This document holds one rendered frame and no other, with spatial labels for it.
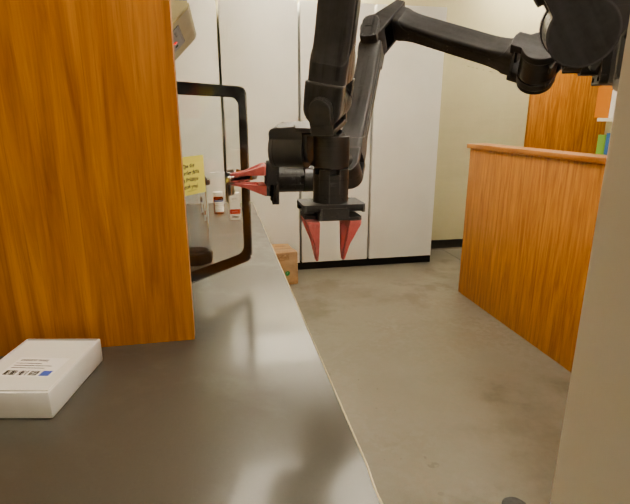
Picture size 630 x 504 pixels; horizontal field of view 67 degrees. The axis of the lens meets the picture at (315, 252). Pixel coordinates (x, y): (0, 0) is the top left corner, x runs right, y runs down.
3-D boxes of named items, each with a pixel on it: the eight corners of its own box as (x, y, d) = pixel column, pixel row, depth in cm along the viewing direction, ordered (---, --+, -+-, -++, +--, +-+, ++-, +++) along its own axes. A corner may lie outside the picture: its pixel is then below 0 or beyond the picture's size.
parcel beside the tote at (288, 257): (249, 290, 380) (247, 255, 372) (242, 277, 410) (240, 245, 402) (298, 284, 392) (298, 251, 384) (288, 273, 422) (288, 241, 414)
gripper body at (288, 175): (267, 153, 104) (300, 153, 105) (267, 199, 106) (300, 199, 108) (269, 155, 97) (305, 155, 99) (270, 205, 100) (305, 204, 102)
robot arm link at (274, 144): (329, 98, 67) (345, 86, 74) (255, 99, 71) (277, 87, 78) (334, 179, 73) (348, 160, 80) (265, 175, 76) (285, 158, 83)
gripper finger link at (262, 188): (229, 158, 103) (272, 158, 104) (230, 191, 105) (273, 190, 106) (229, 161, 96) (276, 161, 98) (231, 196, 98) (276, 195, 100)
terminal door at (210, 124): (151, 298, 92) (129, 77, 81) (250, 259, 117) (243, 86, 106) (154, 298, 91) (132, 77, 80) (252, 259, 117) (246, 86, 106)
